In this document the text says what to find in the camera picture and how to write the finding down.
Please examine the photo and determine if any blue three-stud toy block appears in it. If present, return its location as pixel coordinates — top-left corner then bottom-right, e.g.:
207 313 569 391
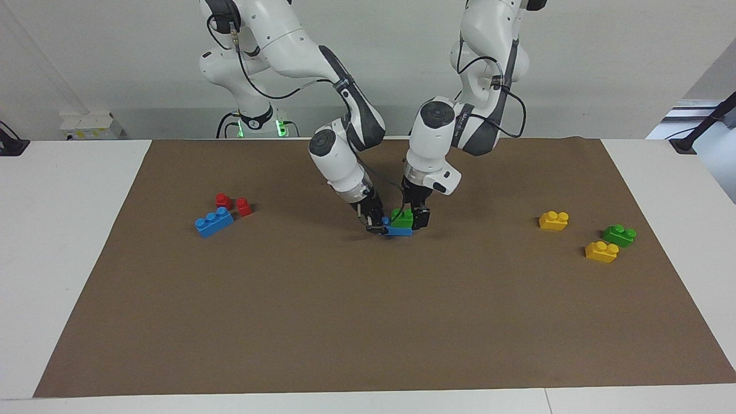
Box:
194 206 235 238
381 217 413 237

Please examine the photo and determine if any yellow two-stud toy block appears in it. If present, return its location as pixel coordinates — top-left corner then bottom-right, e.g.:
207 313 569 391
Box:
538 210 570 231
585 241 620 264

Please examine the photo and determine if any brown table mat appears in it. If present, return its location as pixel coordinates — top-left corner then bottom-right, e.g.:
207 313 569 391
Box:
33 137 736 398

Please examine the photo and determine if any black stand with pole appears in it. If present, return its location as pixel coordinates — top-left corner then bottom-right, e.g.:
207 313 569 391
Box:
669 91 736 155

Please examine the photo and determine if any white box with yellow labels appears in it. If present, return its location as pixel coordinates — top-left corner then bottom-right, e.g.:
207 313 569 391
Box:
60 111 125 142

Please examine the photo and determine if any black table clamp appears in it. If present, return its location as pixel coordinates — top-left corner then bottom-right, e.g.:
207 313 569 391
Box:
0 120 30 157

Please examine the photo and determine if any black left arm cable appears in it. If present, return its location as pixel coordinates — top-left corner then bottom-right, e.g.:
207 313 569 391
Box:
457 34 527 139

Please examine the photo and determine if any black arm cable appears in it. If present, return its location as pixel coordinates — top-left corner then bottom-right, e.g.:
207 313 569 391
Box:
457 34 527 139
207 14 347 102

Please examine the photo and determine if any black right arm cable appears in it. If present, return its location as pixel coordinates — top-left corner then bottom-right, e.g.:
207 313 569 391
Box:
207 14 347 102

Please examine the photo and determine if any black right base cable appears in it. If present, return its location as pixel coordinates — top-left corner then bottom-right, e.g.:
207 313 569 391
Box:
216 112 242 139

